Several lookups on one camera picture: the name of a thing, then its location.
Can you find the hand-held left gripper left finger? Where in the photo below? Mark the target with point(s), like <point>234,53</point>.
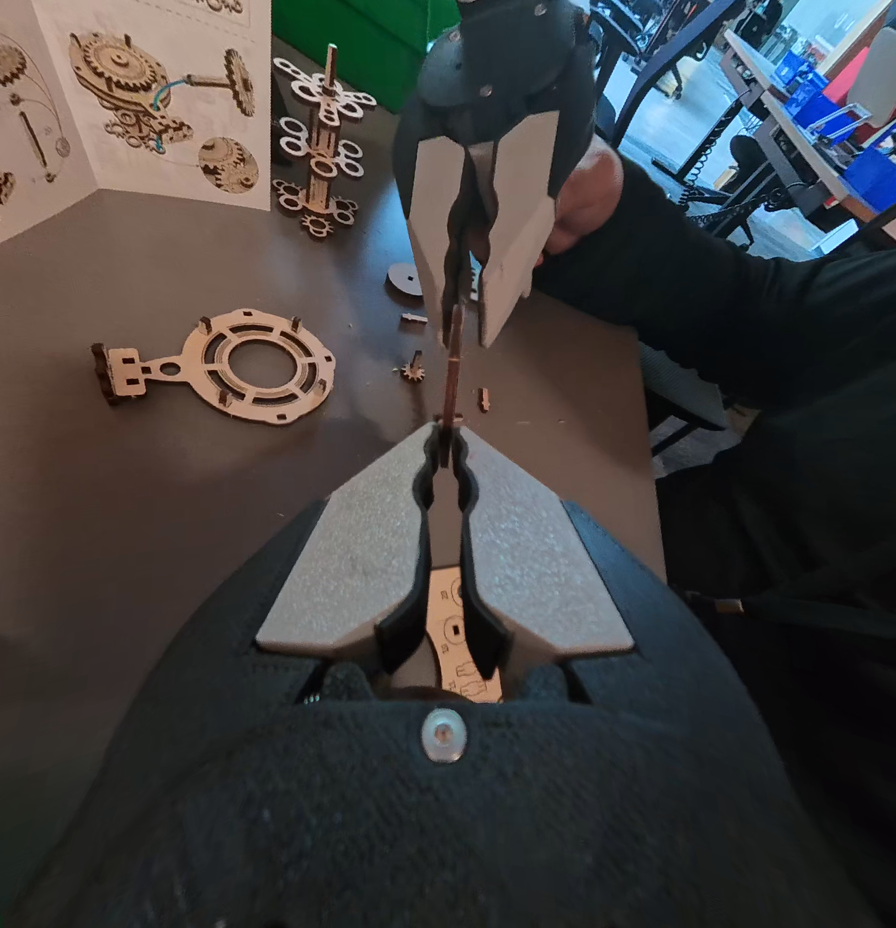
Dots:
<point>346,573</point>

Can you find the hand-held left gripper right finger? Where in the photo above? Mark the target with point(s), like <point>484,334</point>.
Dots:
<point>542,573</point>

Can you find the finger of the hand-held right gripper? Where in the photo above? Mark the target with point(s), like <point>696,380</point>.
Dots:
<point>524,210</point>
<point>430,210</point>

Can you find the tiny wooden gear piece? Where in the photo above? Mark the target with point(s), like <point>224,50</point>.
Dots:
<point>413,371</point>

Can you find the wooden clover-shaped model assembly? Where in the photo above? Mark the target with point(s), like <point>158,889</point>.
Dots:
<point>321,145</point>

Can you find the person's right hand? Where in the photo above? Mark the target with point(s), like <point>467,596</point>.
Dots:
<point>593,196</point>

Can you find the small round wooden disc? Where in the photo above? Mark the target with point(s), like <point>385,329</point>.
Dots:
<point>406,279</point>

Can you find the wooden sheet with ship wheel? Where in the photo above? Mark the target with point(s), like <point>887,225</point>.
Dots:
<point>452,638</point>

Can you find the green plastic bin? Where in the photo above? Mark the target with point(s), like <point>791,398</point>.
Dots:
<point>361,43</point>

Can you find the person's dark clothing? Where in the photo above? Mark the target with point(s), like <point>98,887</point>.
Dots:
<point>803,616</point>

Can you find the folded paper instruction sheet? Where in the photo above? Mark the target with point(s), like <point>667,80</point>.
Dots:
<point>129,94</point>

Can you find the row of blue plastic crates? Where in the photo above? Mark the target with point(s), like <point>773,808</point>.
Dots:
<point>868,167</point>

